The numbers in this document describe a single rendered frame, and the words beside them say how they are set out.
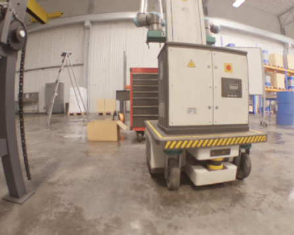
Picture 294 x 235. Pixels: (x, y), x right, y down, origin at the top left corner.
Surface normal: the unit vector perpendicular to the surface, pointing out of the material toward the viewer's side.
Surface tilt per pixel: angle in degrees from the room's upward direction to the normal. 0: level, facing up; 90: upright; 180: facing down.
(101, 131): 90
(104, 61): 90
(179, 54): 90
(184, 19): 90
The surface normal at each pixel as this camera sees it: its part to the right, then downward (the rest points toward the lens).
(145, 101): 0.05, 0.07
